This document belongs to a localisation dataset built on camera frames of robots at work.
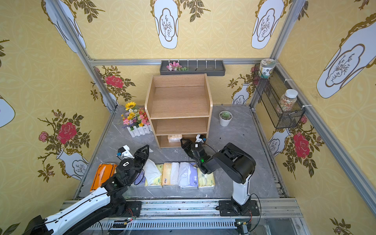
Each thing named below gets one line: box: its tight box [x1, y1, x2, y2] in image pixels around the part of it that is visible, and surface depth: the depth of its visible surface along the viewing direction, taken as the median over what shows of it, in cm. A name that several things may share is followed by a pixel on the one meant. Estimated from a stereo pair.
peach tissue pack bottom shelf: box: [167, 134, 183, 143], surface depth 97 cm
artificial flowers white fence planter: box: [120, 101, 153, 138], surface depth 96 cm
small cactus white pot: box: [218, 110, 234, 127], surface depth 105 cm
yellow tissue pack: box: [143, 158, 164, 188], surface depth 80 cm
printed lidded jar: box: [258, 58, 277, 79], surface depth 87 cm
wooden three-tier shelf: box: [144, 73, 213, 149], surface depth 85 cm
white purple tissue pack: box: [178, 162, 199, 190], surface depth 81 cm
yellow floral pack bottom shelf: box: [197, 167, 216, 188], surface depth 80 cm
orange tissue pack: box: [90, 163, 118, 192], surface depth 81 cm
